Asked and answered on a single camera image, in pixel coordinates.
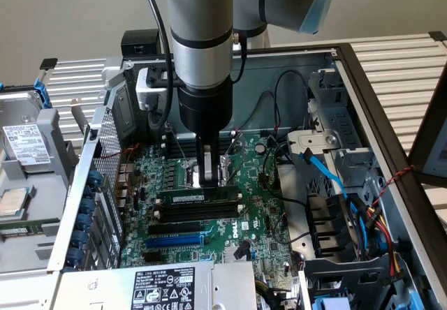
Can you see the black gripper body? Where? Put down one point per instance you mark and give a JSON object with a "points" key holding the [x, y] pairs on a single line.
{"points": [[206, 111]]}

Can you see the green RAM stick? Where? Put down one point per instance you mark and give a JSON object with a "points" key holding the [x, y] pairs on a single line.
{"points": [[17, 229], [181, 196]]}

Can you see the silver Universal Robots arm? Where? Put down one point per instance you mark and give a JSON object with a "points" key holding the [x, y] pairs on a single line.
{"points": [[199, 9]]}

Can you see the CPU socket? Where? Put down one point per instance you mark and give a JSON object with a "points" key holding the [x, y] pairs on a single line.
{"points": [[191, 177]]}

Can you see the thin metal locking lever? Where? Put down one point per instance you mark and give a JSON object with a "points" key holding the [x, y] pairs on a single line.
{"points": [[179, 146]]}

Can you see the green Dell motherboard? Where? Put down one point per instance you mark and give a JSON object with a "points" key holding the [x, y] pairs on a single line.
{"points": [[251, 184]]}

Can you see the round coin cell battery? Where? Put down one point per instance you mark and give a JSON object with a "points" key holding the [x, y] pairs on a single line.
{"points": [[259, 148]]}

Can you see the long black expansion slot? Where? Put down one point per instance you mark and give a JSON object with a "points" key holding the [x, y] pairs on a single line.
{"points": [[174, 228]]}

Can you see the blue expansion slot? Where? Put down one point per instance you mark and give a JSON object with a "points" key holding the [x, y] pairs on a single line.
{"points": [[174, 241]]}

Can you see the open metal PC case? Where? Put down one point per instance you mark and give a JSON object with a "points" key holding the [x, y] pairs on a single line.
{"points": [[279, 62]]}

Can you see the black power connector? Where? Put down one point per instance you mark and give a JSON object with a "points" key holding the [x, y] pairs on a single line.
{"points": [[241, 250]]}

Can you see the black box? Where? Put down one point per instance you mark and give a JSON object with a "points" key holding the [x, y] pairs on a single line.
{"points": [[139, 39]]}

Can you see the short black expansion slot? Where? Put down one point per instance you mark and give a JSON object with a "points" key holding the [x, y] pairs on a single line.
{"points": [[152, 257]]}

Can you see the blue card retention clip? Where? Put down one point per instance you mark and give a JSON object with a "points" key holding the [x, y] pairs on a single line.
{"points": [[95, 179], [84, 222], [86, 206], [79, 238], [75, 256]]}

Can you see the black power supply label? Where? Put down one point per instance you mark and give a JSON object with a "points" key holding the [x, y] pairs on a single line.
{"points": [[164, 289]]}

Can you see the black fan shroud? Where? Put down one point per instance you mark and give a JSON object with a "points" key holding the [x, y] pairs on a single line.
{"points": [[331, 219]]}

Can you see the silver disk bay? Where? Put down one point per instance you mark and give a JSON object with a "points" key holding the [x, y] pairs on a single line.
{"points": [[349, 156]]}

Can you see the silver power supply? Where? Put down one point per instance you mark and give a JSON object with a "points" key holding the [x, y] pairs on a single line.
{"points": [[104, 282]]}

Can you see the grey parts rack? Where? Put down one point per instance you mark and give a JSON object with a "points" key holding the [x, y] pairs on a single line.
{"points": [[45, 191]]}

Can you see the black table end cap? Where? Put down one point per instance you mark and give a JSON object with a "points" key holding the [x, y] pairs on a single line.
{"points": [[438, 36], [49, 63]]}

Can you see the dark grey disk bay cage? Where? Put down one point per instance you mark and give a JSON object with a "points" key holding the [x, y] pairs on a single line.
{"points": [[349, 271]]}

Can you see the silver hard disk drive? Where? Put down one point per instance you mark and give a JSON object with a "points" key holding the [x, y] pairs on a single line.
{"points": [[24, 142]]}

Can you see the silver CPU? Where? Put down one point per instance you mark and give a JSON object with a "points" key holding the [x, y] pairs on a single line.
{"points": [[12, 201]]}

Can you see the black framed panel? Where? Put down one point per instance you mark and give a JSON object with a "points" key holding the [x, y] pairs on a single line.
{"points": [[429, 132]]}

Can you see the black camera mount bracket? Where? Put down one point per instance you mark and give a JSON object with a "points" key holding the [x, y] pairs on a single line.
{"points": [[157, 77]]}

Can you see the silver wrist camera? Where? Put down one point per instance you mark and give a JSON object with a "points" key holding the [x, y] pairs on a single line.
{"points": [[143, 90]]}

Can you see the silver drive bay bracket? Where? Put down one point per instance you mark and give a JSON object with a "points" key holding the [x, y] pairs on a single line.
{"points": [[307, 139]]}

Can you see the silver slot cover bracket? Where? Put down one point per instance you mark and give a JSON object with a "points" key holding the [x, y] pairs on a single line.
{"points": [[78, 114]]}

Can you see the blue drive caddy rail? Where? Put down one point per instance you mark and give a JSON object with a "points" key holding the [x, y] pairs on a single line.
{"points": [[42, 91]]}

